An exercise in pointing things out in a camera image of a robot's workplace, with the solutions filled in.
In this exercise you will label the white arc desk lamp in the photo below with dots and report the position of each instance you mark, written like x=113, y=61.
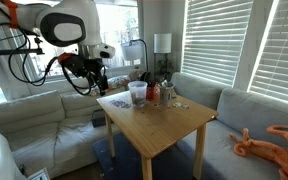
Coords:
x=130, y=51

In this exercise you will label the metal framed rack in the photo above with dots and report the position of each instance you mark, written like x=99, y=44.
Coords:
x=39, y=175

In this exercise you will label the floral pillow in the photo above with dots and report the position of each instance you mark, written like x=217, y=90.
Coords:
x=117, y=81

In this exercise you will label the dark rug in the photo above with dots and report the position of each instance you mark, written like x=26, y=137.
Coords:
x=124, y=163

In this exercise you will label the white table lamp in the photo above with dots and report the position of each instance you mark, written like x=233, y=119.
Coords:
x=162, y=43

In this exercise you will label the large glass window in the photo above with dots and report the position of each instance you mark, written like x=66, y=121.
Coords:
x=117, y=26

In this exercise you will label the black box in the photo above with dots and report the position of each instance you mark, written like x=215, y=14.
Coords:
x=98, y=119

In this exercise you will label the orange octopus plush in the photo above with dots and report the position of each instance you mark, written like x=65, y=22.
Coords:
x=277, y=155

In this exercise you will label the wooden table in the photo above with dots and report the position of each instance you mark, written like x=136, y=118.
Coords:
x=157, y=126

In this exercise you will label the clear plastic cup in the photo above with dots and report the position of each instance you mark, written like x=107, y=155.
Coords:
x=138, y=90

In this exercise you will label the green house plant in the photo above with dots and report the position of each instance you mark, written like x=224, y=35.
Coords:
x=165, y=66

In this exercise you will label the red patterned box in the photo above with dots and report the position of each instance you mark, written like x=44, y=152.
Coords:
x=151, y=94

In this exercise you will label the small shiny packet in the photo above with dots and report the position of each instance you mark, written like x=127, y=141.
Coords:
x=164, y=83

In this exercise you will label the white window blind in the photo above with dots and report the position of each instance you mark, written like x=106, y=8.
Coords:
x=214, y=40
x=284, y=60

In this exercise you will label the grey sofa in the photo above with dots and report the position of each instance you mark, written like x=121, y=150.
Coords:
x=250, y=113

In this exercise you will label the white sofa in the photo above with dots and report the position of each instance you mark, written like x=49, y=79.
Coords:
x=34, y=133

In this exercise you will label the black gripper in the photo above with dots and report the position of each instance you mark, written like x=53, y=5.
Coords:
x=84, y=66

